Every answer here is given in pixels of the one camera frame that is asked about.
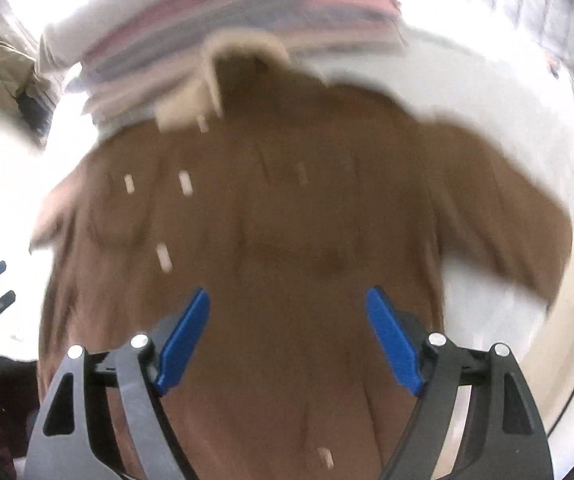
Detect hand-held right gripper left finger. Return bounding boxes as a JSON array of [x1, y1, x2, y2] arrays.
[[23, 287, 212, 480]]

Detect maroon folded quilt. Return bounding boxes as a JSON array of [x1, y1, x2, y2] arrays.
[[84, 0, 318, 63]]

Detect grey-blue folded quilt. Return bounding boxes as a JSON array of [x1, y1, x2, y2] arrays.
[[82, 5, 403, 96]]

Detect hanging khaki garment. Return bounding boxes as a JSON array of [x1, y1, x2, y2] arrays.
[[0, 40, 42, 111]]

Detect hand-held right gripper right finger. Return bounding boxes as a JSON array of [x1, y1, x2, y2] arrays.
[[364, 286, 554, 480]]

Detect brown coat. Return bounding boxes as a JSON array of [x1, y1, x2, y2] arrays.
[[29, 30, 574, 480]]

